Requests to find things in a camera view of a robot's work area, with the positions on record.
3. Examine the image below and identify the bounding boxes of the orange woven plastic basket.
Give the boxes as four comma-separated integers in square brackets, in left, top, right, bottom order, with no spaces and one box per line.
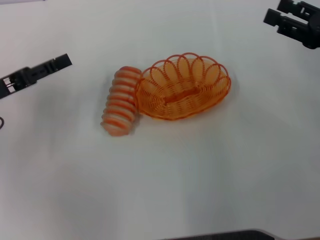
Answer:
[134,51,232,122]

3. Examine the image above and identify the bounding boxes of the orange striped toy bread loaf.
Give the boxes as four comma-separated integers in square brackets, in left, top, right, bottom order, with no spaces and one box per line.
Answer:
[100,65,143,137]

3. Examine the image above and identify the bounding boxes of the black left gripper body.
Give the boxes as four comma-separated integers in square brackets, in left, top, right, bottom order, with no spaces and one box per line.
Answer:
[0,66,39,100]

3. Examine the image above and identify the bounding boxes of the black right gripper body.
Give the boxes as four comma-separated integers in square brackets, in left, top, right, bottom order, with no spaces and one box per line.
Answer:
[301,12,320,50]

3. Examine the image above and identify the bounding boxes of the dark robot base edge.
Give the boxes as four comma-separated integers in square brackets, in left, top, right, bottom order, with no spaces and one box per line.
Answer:
[164,228,280,240]

